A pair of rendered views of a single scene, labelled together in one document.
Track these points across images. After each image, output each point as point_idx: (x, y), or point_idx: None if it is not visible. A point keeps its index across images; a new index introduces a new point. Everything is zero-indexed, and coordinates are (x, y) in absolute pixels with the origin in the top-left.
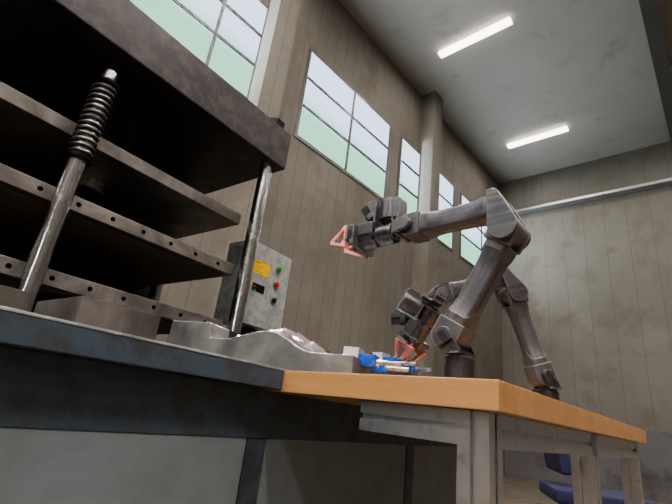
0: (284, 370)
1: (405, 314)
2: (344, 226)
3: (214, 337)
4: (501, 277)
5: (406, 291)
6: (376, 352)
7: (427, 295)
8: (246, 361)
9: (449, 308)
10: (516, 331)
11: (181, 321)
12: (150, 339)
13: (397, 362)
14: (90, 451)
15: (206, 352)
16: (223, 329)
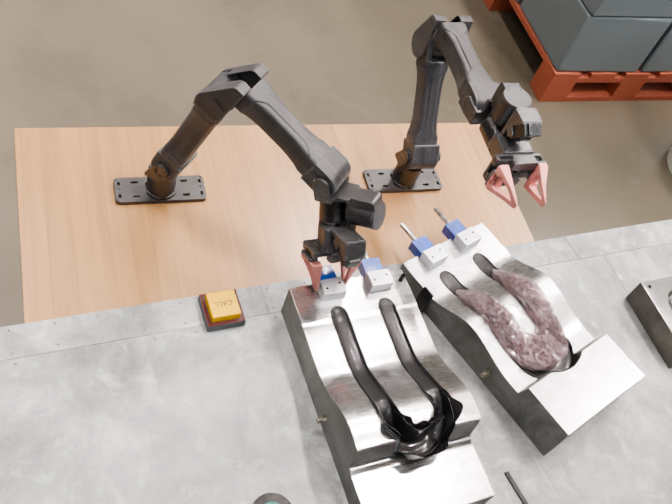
0: (535, 241)
1: (356, 232)
2: (547, 167)
3: (590, 342)
4: (231, 82)
5: (382, 200)
6: (391, 276)
7: (337, 188)
8: (567, 236)
9: (437, 136)
10: (207, 136)
11: (635, 365)
12: (623, 227)
13: (437, 209)
14: None
15: (593, 232)
16: (588, 345)
